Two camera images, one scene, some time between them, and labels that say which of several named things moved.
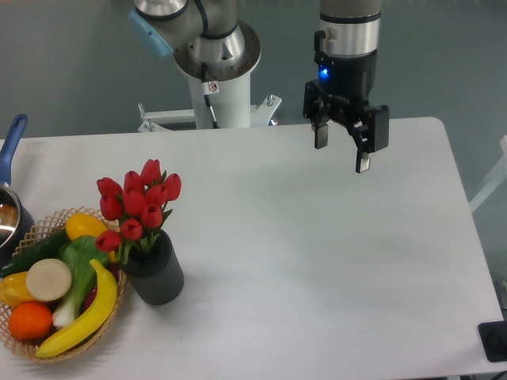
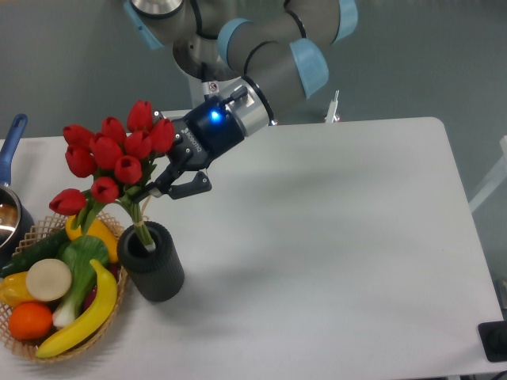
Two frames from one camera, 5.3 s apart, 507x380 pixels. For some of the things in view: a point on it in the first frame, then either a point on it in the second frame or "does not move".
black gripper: [342, 93] -> [208, 129]
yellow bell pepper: [13, 289] does not move
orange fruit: [30, 321] does not move
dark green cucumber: [47, 248] does not move
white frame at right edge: [495, 180] does not move
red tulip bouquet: [140, 205] -> [117, 157]
